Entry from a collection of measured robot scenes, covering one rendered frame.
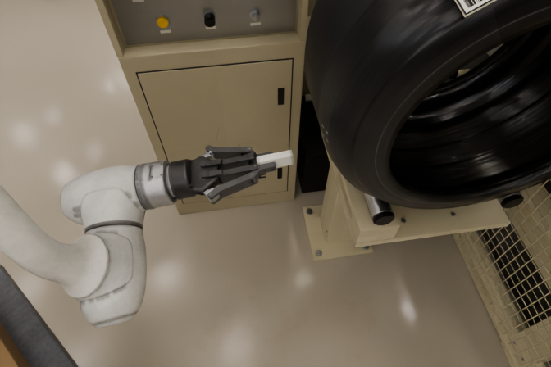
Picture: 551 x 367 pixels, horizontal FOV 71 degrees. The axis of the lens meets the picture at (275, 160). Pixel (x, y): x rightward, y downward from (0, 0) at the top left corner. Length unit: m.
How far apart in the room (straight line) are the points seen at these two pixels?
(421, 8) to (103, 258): 0.58
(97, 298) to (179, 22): 0.78
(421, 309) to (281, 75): 1.08
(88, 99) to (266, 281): 1.52
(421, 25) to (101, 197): 0.59
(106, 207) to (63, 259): 0.13
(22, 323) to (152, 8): 0.85
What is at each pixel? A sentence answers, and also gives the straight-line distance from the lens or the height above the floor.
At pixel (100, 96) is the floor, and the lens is 2.57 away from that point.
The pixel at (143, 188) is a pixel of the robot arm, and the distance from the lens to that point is 0.76.
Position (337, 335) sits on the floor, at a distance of 1.66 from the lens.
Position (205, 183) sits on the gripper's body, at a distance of 0.75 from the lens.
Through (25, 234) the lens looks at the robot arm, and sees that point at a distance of 0.65.
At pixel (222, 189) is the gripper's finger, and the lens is 0.73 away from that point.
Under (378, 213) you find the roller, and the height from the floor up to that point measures 0.92.
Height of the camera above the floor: 1.60
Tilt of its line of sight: 52 degrees down
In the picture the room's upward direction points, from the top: straight up
